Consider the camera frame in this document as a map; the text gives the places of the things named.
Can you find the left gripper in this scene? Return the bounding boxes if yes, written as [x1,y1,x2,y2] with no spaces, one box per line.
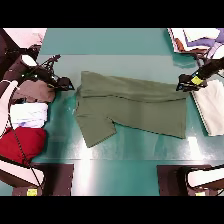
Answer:
[53,76,76,92]

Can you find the white garment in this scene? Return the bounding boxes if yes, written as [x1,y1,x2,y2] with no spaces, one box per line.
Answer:
[182,28,222,43]
[191,79,224,137]
[8,101,50,130]

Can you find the black cable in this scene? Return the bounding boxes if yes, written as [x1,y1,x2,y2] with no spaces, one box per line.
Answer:
[7,89,44,190]

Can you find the red garment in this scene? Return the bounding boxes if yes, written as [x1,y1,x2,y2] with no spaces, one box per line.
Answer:
[0,126,47,165]

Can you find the brown garment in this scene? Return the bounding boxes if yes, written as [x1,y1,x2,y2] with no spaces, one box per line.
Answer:
[17,79,57,104]

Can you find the green T-shirt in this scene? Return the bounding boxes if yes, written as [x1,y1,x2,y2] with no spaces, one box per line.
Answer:
[74,70,191,149]

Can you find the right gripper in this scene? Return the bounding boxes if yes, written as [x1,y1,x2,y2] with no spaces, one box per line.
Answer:
[175,73,208,93]

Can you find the purple garment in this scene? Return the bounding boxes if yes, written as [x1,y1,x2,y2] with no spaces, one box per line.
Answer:
[185,28,224,52]

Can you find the red-brown garment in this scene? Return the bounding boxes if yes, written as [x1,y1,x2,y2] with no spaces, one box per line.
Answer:
[173,37,208,57]

